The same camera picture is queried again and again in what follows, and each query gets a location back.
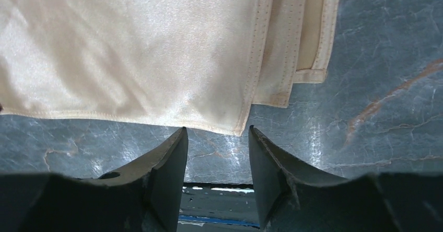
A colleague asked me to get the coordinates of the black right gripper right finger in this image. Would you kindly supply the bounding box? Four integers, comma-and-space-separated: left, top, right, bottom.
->
248, 126, 442, 231

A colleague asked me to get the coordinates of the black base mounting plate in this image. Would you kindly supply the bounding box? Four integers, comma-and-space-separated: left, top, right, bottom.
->
177, 182, 260, 232

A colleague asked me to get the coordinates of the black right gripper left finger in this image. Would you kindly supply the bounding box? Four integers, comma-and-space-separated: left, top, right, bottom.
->
1, 127, 188, 231

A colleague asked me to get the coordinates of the peach satin napkin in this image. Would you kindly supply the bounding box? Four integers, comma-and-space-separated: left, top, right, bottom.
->
1, 0, 339, 135

